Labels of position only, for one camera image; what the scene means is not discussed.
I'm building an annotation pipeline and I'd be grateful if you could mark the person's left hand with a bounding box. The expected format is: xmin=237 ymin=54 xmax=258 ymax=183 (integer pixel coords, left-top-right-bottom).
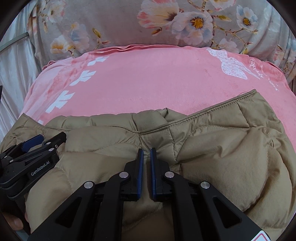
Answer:
xmin=3 ymin=213 xmax=23 ymax=231

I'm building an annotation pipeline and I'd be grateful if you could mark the grey floral duvet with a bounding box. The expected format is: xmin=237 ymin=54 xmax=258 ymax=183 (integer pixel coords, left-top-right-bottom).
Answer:
xmin=27 ymin=0 xmax=295 ymax=82

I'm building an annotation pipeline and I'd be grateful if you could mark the white curtain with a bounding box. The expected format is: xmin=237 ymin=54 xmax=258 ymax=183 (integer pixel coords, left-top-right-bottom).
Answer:
xmin=1 ymin=6 xmax=41 ymax=139

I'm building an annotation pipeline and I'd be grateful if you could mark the pink printed blanket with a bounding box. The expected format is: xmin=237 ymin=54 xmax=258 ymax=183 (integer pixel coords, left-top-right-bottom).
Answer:
xmin=21 ymin=44 xmax=293 ymax=127

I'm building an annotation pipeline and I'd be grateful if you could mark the tan quilted jacket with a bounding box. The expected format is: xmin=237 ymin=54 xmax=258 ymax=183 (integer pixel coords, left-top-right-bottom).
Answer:
xmin=1 ymin=90 xmax=295 ymax=240

